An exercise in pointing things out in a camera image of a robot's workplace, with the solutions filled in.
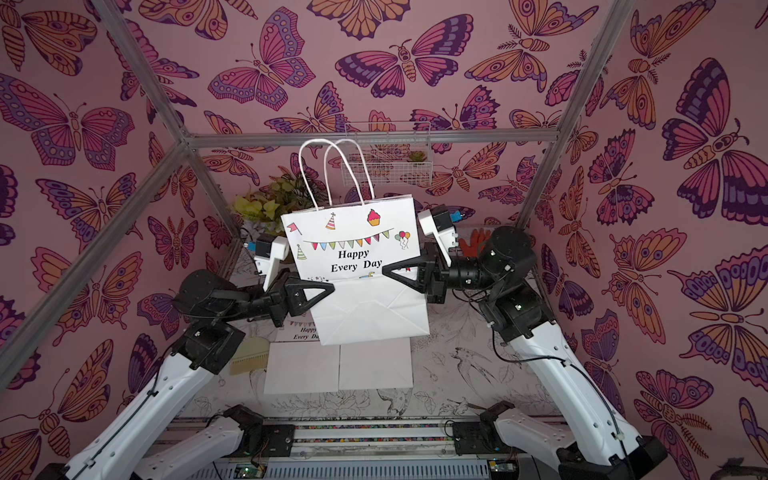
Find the small plant in basket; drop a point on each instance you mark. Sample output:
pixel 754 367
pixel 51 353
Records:
pixel 417 156

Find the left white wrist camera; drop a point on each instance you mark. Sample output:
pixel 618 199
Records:
pixel 267 252

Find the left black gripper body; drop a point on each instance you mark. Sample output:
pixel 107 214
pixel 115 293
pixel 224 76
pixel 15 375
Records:
pixel 276 305

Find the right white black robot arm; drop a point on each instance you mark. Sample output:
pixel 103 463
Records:
pixel 596 441

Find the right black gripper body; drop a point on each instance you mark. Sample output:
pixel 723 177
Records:
pixel 434 276

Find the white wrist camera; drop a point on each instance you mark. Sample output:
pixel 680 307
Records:
pixel 267 252
pixel 438 223

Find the white wire wall basket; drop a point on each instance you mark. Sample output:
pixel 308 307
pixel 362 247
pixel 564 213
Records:
pixel 381 154

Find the white paper gift bag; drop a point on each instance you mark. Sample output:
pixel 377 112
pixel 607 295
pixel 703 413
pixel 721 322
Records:
pixel 298 363

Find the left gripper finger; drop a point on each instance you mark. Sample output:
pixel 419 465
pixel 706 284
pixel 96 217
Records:
pixel 307 291
pixel 301 302

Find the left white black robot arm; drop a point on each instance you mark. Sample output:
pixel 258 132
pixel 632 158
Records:
pixel 209 343

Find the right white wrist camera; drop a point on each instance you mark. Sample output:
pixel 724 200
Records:
pixel 438 223

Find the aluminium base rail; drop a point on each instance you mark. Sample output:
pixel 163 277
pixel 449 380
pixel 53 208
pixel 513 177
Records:
pixel 402 449

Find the potted green leafy plant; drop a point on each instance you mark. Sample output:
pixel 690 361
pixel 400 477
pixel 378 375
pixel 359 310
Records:
pixel 264 208

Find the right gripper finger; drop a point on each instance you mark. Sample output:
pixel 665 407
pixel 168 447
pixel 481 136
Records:
pixel 409 269
pixel 399 285

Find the red rubber glove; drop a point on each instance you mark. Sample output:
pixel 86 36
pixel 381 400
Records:
pixel 472 246

